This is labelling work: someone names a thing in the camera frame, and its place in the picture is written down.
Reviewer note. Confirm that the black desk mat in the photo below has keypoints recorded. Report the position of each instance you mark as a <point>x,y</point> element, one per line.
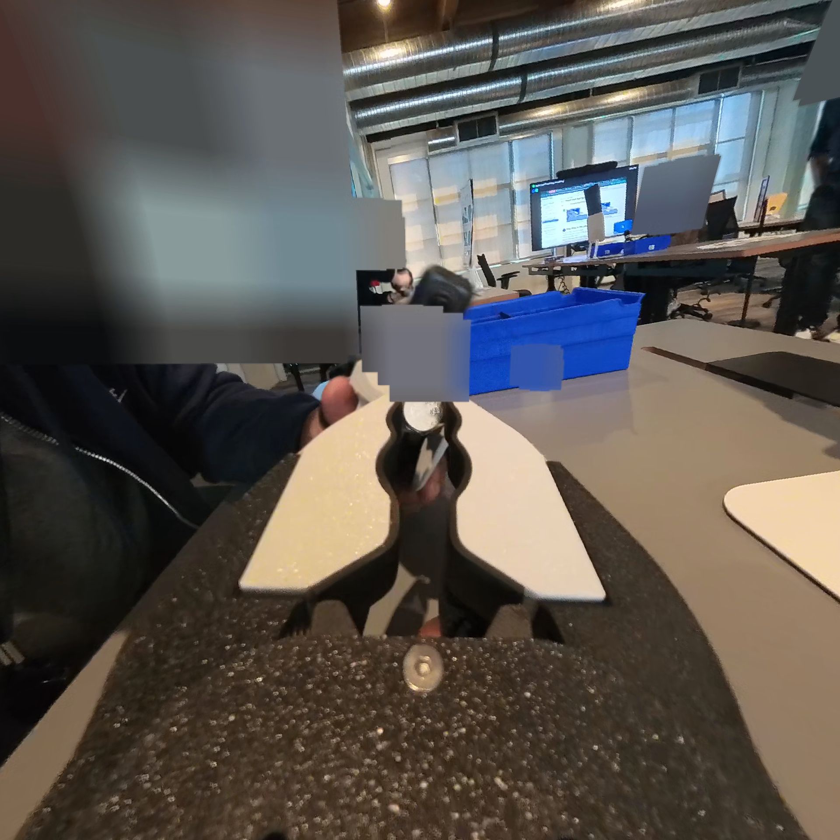
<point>781,374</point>

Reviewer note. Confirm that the long wooden desk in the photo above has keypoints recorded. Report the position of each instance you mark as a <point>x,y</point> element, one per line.
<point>722,253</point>

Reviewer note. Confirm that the black computer monitor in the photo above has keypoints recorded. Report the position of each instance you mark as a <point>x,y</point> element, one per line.
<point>722,220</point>

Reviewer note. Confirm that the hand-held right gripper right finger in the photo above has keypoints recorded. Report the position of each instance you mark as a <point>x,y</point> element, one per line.
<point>525,518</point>

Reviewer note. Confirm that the black office chair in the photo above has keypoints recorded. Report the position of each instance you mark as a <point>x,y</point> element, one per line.
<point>489,269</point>

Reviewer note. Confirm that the silver ventilation duct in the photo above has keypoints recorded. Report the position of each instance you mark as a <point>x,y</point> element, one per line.
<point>426,52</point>
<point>426,118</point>
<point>426,92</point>

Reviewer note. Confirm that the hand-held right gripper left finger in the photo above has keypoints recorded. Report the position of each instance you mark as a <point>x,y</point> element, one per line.
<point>321,518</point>

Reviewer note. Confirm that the person's left hand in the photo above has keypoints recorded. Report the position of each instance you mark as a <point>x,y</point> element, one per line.
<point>331,407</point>

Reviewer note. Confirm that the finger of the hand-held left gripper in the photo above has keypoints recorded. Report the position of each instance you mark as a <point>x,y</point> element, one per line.
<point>434,456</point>
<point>366,388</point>

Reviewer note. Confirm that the large display monitor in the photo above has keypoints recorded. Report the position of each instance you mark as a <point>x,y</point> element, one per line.
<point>558,210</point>

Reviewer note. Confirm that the steel hex bolt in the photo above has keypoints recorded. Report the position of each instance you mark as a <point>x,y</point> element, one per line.
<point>423,417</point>

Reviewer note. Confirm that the black and tan upright device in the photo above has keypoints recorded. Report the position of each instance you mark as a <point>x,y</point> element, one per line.
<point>594,216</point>

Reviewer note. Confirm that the person's left forearm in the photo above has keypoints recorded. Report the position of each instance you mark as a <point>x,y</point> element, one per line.
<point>249,420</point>

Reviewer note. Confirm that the large blue plastic bin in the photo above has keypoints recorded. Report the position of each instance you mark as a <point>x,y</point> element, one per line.
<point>590,341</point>

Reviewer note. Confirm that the roll-up banner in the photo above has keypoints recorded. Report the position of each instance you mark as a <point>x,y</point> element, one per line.
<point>467,223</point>

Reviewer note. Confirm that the black vent grille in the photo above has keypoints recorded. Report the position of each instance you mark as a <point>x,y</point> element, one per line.
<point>476,128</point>

